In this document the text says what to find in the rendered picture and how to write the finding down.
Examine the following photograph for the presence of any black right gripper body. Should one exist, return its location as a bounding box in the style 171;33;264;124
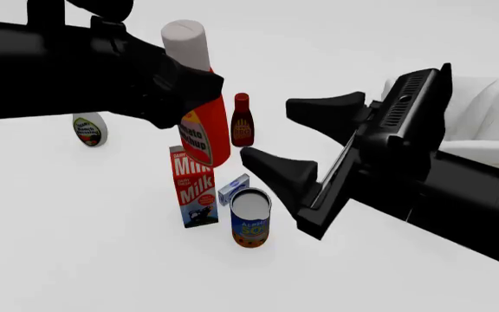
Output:
295;99;437;242

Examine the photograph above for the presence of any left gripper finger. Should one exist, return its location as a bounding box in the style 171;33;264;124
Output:
178;65;225;115

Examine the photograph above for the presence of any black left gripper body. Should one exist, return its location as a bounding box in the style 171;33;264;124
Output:
145;48;190;130

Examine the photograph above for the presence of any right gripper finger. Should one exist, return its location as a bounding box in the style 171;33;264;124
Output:
285;91;373;154
239;146;320;219

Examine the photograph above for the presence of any red ketchup bottle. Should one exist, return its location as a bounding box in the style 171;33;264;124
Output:
160;18;232;169

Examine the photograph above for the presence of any white basket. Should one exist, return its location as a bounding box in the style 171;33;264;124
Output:
380;75;499;166

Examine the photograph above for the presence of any small blue-white printed box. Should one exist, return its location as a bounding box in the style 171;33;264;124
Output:
217;172;251;208

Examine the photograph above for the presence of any dark red BBQ sauce bottle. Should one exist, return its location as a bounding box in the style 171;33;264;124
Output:
230;92;256;148

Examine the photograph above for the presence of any blue and orange soup can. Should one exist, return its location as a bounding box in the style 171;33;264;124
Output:
229;187;273;250

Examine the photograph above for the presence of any white ranch dressing bottle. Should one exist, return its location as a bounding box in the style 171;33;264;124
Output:
72;112;109;148

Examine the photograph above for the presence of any red and white milk carton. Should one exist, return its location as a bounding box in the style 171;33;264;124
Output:
168;145;221;230

